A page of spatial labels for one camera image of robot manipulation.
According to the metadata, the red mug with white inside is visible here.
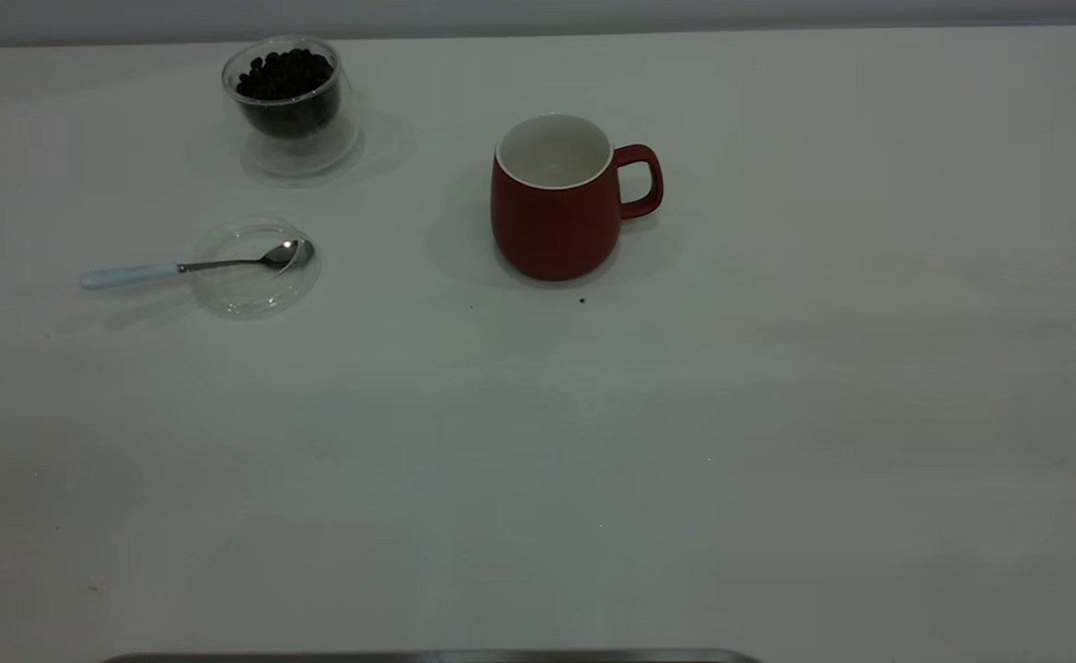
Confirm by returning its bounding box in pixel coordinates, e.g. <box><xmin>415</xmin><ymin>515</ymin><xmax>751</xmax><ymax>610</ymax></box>
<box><xmin>490</xmin><ymin>113</ymin><xmax>664</xmax><ymax>282</ymax></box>

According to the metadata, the spoon with light blue handle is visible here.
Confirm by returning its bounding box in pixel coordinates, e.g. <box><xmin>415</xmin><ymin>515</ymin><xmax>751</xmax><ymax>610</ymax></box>
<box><xmin>79</xmin><ymin>239</ymin><xmax>315</xmax><ymax>292</ymax></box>

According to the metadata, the clear glass round lid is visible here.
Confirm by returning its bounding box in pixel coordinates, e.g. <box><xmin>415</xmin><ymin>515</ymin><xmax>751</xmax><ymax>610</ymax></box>
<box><xmin>190</xmin><ymin>219</ymin><xmax>322</xmax><ymax>319</ymax></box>

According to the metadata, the dark coffee beans pile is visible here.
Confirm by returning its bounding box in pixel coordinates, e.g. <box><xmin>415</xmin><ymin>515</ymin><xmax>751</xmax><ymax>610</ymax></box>
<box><xmin>236</xmin><ymin>48</ymin><xmax>341</xmax><ymax>139</ymax></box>

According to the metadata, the clear double-wall glass cup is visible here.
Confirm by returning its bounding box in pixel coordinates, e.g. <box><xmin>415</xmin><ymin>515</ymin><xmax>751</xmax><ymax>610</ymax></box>
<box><xmin>221</xmin><ymin>35</ymin><xmax>364</xmax><ymax>178</ymax></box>

